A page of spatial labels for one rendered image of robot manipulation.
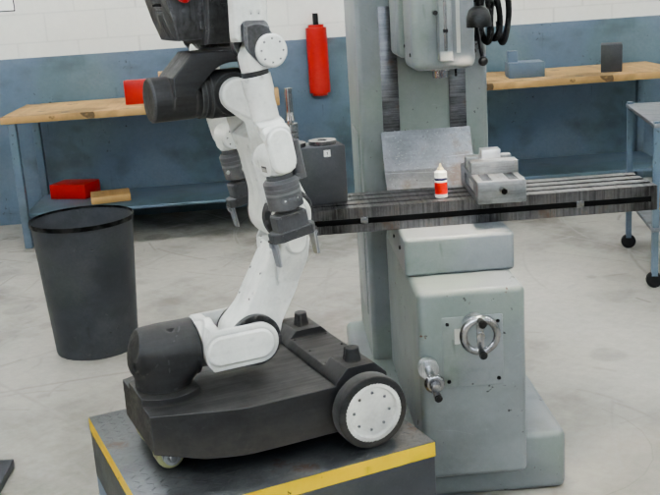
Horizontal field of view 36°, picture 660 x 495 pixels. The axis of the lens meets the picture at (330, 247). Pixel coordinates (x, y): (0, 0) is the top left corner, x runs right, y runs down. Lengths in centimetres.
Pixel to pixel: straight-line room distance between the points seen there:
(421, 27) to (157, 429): 143
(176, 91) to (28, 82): 512
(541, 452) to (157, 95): 164
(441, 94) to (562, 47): 412
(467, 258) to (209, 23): 113
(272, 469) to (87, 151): 520
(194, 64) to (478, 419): 137
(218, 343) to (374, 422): 46
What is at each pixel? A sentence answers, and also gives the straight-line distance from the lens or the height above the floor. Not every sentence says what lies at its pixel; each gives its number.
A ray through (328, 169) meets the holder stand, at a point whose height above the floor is 102.
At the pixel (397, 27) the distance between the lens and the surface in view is 332.
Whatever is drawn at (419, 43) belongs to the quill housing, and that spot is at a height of 140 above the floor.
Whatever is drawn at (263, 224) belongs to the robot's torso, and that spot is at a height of 99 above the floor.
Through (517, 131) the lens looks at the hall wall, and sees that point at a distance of 768.
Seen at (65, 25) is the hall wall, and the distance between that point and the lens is 753.
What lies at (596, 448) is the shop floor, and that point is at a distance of 361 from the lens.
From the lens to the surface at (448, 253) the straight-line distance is 309.
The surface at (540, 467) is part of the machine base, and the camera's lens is 330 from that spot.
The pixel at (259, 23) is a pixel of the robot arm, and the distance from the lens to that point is 235.
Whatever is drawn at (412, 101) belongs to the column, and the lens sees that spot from 362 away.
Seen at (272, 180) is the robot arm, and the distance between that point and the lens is 242.
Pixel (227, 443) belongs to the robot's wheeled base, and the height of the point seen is 48.
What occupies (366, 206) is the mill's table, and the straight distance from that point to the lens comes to 316.
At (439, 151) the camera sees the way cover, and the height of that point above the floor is 99.
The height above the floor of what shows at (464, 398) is 37.
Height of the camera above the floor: 160
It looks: 15 degrees down
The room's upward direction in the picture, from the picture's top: 4 degrees counter-clockwise
